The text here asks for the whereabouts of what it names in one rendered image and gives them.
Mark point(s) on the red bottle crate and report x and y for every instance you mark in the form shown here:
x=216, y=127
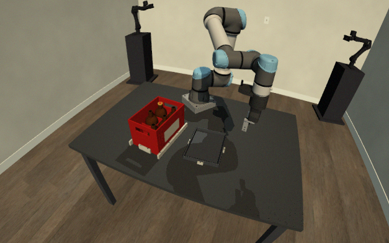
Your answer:
x=160, y=137

